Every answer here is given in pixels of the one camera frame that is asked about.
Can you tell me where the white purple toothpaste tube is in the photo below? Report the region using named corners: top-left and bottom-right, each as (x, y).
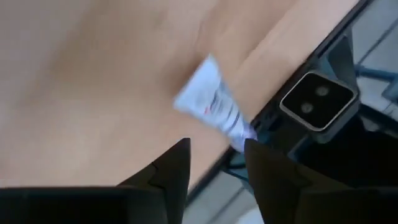
top-left (172, 53), bottom-right (259, 154)

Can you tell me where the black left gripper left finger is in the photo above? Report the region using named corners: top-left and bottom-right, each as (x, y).
top-left (119, 138), bottom-right (192, 224)

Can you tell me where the black table-level camera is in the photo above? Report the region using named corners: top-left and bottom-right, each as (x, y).
top-left (278, 70), bottom-right (361, 144)

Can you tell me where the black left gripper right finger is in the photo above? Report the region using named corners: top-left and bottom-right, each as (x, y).
top-left (244, 139), bottom-right (352, 224)

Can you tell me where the blue metal bar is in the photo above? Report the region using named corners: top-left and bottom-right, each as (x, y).
top-left (354, 63), bottom-right (398, 82)

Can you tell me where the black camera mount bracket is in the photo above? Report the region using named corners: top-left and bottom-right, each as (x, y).
top-left (326, 26), bottom-right (358, 91)

